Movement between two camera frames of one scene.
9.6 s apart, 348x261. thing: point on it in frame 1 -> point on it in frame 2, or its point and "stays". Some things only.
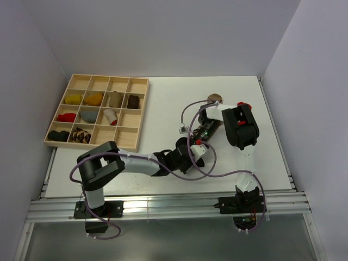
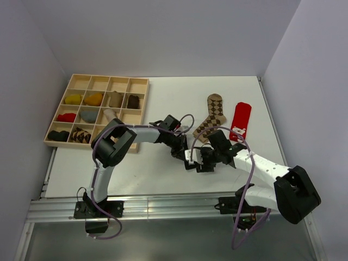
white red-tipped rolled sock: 111,116 stays
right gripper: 194,136 -> 205,167
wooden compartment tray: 95,109 stays
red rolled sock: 67,117 stays
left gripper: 185,169 -> 179,151
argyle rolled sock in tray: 81,136 stays
